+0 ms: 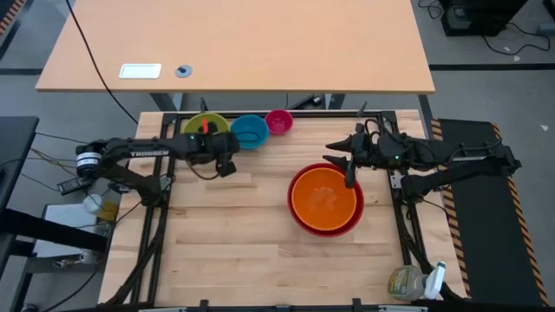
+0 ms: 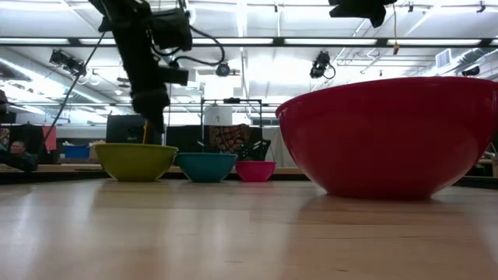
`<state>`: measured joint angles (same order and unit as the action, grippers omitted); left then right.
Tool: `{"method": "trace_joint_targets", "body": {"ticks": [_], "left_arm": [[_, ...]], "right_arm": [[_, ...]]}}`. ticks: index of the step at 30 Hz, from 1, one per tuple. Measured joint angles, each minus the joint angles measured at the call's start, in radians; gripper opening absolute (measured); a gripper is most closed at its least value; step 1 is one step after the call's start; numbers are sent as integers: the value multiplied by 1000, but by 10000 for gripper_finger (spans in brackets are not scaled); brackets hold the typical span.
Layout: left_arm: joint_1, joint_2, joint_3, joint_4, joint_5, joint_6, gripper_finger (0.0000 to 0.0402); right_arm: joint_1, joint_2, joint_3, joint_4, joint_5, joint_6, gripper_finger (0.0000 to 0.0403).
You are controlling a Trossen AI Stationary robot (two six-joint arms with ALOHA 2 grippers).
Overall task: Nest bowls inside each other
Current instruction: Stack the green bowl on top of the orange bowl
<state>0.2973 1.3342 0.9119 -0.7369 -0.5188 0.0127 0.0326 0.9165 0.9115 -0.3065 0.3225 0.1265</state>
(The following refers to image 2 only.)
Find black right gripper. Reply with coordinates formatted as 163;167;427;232
328;0;398;30

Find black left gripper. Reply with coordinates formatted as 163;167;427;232
112;26;190;134

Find lime green bowl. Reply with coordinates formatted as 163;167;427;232
94;142;179;183

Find teal bowl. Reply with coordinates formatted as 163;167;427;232
175;152;238;184

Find pink bowl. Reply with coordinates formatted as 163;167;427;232
234;160;277;183

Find nested rainbow bowls stack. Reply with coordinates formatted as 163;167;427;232
275;76;498;201

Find black computer monitor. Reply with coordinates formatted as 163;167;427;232
105;114;163;145

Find round black ceiling device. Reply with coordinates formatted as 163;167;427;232
215;61;232;78

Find brown patterned cloth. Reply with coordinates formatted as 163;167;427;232
208;124;252;155

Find black diagonal strut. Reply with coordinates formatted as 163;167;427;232
34;32;107;164

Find blue storage bin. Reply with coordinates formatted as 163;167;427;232
64;145;91;159

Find white ceiling air vent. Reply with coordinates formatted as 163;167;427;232
435;48;453;69

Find black ceiling spotlight cluster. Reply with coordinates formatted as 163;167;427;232
49;49;87;77

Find red hanging cloth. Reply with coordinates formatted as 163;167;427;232
41;125;58;152

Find light wooden desk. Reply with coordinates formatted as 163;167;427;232
0;163;308;175

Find white draped cloth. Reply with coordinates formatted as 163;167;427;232
262;126;297;168

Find person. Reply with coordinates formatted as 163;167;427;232
0;140;38;173

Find black metal rack frame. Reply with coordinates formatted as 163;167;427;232
199;97;264;156

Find black overhead frame beam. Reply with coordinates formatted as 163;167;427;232
0;36;498;49

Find hanging cord with orange tip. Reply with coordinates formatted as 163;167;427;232
392;3;401;56

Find black ceiling camera with cable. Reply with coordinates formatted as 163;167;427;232
309;50;337;80

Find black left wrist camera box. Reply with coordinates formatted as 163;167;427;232
149;7;194;52

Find black looped gripper cable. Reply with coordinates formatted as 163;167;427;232
151;25;227;68

